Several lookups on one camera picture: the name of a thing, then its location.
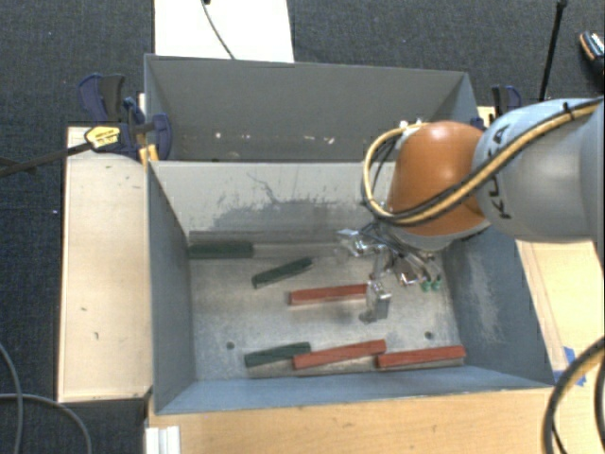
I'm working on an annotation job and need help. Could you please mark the dark green flat block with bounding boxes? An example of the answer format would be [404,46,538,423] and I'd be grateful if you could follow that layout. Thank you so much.
[187,239,255,261]
[243,340,313,370]
[251,256,315,290]

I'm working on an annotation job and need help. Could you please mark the grey metal bin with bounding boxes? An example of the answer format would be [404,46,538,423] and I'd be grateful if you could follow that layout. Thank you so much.
[143,53,557,416]

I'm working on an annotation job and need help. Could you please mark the red-brown flat block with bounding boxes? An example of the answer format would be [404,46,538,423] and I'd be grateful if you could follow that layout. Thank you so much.
[291,339,389,373]
[287,282,371,308]
[374,344,468,371]

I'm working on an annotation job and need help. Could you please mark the pale wood flat board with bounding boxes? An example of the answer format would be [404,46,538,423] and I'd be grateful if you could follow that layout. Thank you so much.
[56,125,155,404]

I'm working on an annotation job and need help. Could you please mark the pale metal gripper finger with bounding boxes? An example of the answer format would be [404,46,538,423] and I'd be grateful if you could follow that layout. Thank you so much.
[336,228,380,260]
[358,280,393,326]

